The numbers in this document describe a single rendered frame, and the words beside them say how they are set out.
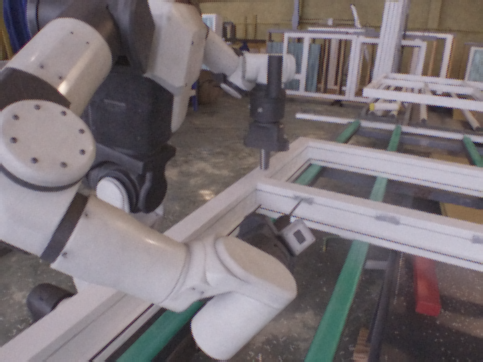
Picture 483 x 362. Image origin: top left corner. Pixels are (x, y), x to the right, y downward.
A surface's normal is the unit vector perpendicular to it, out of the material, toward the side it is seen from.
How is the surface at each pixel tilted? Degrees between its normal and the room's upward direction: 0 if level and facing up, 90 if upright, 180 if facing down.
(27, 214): 81
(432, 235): 90
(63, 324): 0
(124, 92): 105
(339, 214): 90
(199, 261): 21
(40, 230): 88
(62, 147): 46
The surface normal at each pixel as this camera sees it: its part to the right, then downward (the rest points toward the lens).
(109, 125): -0.09, 0.62
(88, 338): 0.88, 0.20
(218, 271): -0.09, -0.62
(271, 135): -0.48, 0.33
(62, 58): 0.64, -0.48
